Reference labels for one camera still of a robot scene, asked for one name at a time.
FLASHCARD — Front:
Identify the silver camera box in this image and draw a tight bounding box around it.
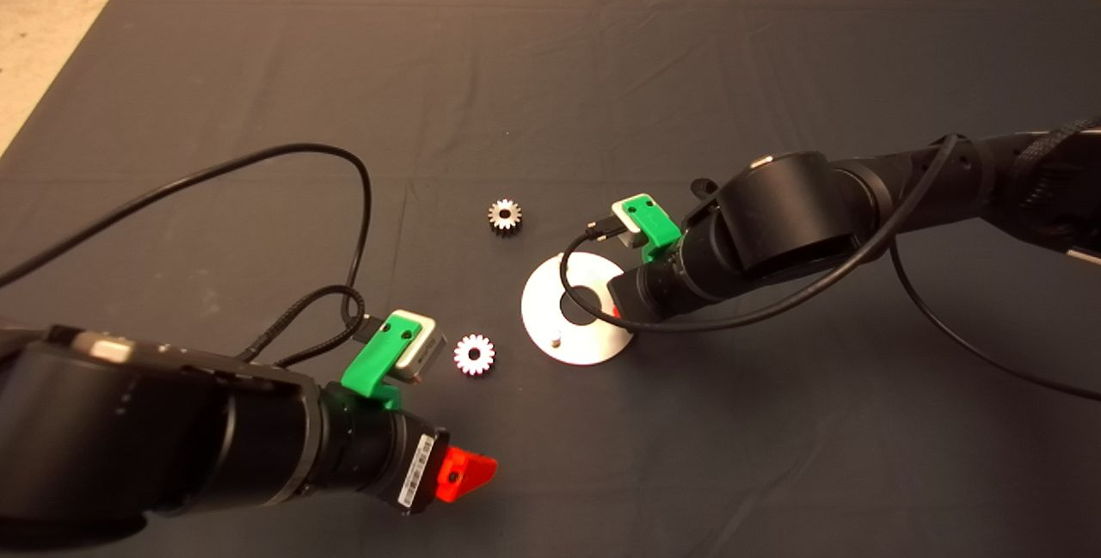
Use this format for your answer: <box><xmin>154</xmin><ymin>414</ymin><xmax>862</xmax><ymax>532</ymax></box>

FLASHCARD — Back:
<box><xmin>612</xmin><ymin>201</ymin><xmax>646</xmax><ymax>248</ymax></box>
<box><xmin>400</xmin><ymin>310</ymin><xmax>446</xmax><ymax>383</ymax></box>

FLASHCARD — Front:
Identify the braided black cable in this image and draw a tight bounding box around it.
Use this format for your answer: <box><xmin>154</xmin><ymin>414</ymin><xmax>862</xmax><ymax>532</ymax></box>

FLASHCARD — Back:
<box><xmin>241</xmin><ymin>283</ymin><xmax>388</xmax><ymax>368</ymax></box>

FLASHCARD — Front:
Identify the green left camera mount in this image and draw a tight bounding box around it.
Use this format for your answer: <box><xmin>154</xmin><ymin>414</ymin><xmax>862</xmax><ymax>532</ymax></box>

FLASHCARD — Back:
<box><xmin>341</xmin><ymin>310</ymin><xmax>422</xmax><ymax>411</ymax></box>

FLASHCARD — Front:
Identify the green right camera mount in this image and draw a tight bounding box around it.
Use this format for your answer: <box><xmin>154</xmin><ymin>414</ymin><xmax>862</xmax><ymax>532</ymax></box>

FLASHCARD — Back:
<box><xmin>621</xmin><ymin>194</ymin><xmax>682</xmax><ymax>262</ymax></box>

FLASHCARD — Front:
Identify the smooth black cable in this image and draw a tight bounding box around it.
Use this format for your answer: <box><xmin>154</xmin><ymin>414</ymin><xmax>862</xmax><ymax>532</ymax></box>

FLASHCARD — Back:
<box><xmin>0</xmin><ymin>143</ymin><xmax>374</xmax><ymax>327</ymax></box>

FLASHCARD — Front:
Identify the silver right camera box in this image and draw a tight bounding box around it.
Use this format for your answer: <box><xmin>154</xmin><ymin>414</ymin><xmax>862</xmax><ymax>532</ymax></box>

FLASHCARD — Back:
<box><xmin>612</xmin><ymin>201</ymin><xmax>646</xmax><ymax>248</ymax></box>

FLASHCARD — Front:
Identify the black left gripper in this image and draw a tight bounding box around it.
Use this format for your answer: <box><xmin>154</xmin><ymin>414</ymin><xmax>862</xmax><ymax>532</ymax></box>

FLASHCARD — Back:
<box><xmin>314</xmin><ymin>384</ymin><xmax>498</xmax><ymax>514</ymax></box>

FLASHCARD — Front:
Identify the round metal carrier plate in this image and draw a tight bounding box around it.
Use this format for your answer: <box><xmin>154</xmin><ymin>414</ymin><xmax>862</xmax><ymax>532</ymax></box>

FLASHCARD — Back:
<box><xmin>520</xmin><ymin>252</ymin><xmax>637</xmax><ymax>365</ymax></box>

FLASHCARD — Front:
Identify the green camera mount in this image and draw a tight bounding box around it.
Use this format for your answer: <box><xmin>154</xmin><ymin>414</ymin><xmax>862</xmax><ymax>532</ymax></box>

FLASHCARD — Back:
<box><xmin>341</xmin><ymin>310</ymin><xmax>422</xmax><ymax>411</ymax></box>
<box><xmin>621</xmin><ymin>194</ymin><xmax>682</xmax><ymax>262</ymax></box>

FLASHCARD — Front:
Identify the dark grey table cloth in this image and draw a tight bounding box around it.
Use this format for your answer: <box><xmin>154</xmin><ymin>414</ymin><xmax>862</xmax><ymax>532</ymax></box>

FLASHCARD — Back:
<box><xmin>0</xmin><ymin>0</ymin><xmax>1101</xmax><ymax>558</ymax></box>

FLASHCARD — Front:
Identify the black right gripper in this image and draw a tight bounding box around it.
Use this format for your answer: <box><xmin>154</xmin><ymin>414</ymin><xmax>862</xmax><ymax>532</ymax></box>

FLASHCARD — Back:
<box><xmin>607</xmin><ymin>236</ymin><xmax>710</xmax><ymax>322</ymax></box>

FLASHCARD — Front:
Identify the silver left camera box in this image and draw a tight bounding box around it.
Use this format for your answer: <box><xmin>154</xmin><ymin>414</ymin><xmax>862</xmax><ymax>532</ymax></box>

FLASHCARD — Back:
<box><xmin>400</xmin><ymin>310</ymin><xmax>446</xmax><ymax>383</ymax></box>

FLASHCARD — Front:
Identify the steel planetary gear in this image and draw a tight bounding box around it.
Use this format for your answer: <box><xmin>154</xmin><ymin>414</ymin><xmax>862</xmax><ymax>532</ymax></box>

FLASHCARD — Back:
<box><xmin>487</xmin><ymin>199</ymin><xmax>523</xmax><ymax>236</ymax></box>
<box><xmin>453</xmin><ymin>334</ymin><xmax>496</xmax><ymax>377</ymax></box>

